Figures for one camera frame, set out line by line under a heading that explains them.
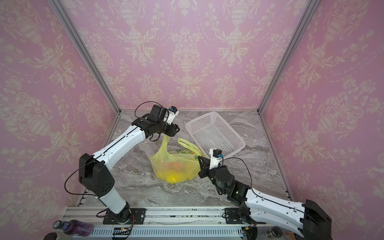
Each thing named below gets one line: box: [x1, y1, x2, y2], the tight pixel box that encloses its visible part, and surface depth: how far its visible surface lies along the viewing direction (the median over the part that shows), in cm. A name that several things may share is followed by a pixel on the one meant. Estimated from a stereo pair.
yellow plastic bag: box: [149, 134, 202, 184], surface depth 79 cm
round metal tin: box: [264, 226, 283, 240], surface depth 63 cm
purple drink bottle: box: [52, 219, 95, 237], surface depth 61 cm
